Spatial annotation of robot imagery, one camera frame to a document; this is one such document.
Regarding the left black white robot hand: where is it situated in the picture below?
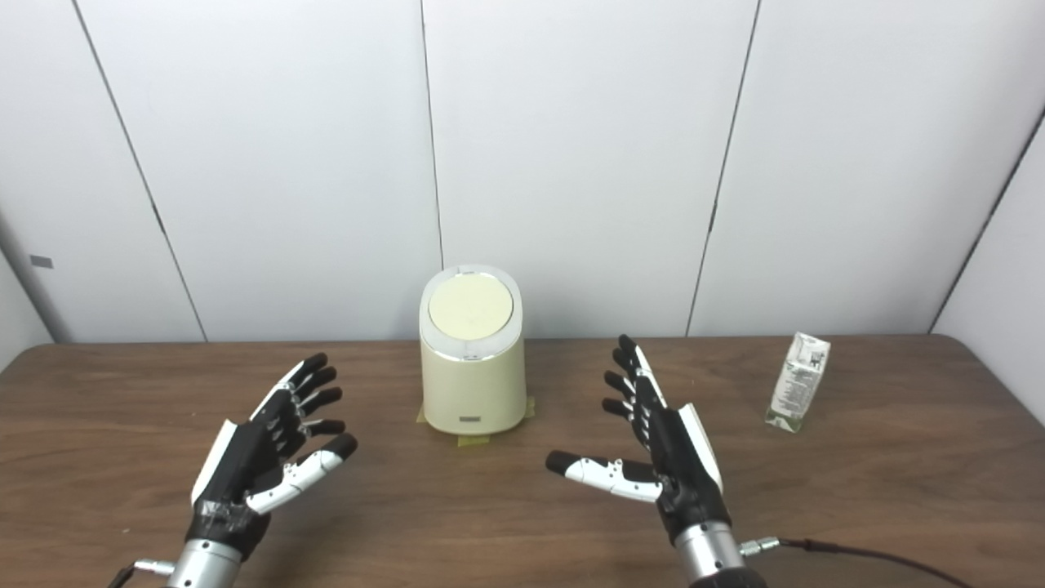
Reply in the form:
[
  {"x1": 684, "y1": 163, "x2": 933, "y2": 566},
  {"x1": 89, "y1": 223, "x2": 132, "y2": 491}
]
[{"x1": 186, "y1": 353, "x2": 359, "y2": 560}]

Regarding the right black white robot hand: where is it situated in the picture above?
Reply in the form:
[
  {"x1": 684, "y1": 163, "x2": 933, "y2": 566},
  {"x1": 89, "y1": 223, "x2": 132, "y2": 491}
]
[{"x1": 545, "y1": 334, "x2": 733, "y2": 546}]

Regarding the white green milk carton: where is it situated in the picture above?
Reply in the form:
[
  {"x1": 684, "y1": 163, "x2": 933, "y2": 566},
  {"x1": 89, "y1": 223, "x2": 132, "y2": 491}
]
[{"x1": 765, "y1": 332, "x2": 832, "y2": 434}]

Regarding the cream-colored round bin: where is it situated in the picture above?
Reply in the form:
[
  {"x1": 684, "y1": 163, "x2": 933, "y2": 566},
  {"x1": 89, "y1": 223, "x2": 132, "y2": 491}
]
[{"x1": 419, "y1": 264, "x2": 527, "y2": 436}]

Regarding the cream round bin lid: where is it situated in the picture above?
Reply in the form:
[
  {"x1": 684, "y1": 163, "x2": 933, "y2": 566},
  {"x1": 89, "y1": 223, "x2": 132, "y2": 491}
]
[{"x1": 429, "y1": 274, "x2": 514, "y2": 341}]

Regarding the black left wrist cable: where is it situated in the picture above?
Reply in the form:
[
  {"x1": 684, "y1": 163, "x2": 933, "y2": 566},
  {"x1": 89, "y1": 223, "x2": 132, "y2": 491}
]
[{"x1": 106, "y1": 559, "x2": 176, "y2": 588}]

